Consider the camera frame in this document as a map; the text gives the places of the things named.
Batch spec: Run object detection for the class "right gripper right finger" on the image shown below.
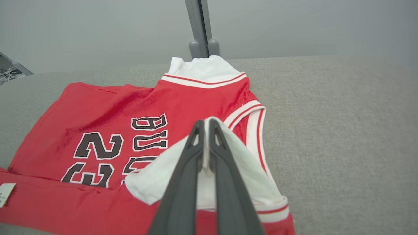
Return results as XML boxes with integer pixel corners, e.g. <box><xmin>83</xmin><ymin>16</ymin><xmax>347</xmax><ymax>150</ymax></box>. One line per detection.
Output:
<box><xmin>208</xmin><ymin>118</ymin><xmax>265</xmax><ymax>235</ymax></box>

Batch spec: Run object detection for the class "white cable bundle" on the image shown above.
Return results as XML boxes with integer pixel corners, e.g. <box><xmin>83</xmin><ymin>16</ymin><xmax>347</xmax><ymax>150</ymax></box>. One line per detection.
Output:
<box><xmin>0</xmin><ymin>67</ymin><xmax>23</xmax><ymax>83</ymax></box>

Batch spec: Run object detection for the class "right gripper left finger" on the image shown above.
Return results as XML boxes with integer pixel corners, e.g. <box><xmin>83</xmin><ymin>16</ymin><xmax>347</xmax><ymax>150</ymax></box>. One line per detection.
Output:
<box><xmin>148</xmin><ymin>119</ymin><xmax>206</xmax><ymax>235</ymax></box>

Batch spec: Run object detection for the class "red basketball jersey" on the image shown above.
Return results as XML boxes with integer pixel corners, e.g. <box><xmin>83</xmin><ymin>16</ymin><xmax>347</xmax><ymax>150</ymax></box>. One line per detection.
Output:
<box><xmin>0</xmin><ymin>55</ymin><xmax>296</xmax><ymax>235</ymax></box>

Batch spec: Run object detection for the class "grey cylindrical post bumper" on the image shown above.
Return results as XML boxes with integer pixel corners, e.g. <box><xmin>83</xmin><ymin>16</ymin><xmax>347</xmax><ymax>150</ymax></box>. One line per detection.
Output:
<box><xmin>189</xmin><ymin>40</ymin><xmax>201</xmax><ymax>59</ymax></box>
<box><xmin>208</xmin><ymin>39</ymin><xmax>220</xmax><ymax>56</ymax></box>

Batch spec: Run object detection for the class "grey partition post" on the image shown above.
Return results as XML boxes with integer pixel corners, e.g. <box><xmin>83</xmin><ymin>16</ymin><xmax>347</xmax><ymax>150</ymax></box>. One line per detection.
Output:
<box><xmin>185</xmin><ymin>0</ymin><xmax>213</xmax><ymax>58</ymax></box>

